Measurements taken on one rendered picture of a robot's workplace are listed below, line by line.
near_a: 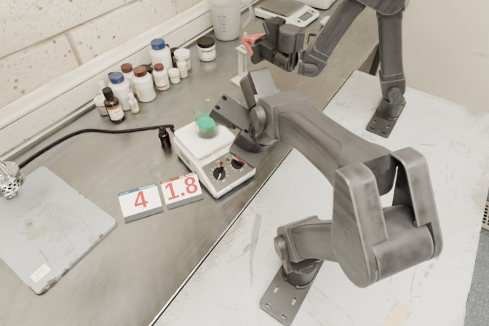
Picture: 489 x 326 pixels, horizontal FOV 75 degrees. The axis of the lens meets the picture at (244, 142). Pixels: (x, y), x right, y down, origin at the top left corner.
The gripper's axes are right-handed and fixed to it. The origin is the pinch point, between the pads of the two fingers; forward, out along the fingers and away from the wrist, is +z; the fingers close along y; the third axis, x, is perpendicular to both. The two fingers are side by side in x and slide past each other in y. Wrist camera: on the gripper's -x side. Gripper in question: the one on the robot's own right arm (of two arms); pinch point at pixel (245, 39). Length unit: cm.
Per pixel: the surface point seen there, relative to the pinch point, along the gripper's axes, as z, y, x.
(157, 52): 22.2, 20.2, 5.5
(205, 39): 22.7, -0.6, 8.9
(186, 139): -17.0, 37.1, 7.3
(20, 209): -2, 76, 15
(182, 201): -26, 47, 16
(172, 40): 33.5, 7.2, 10.4
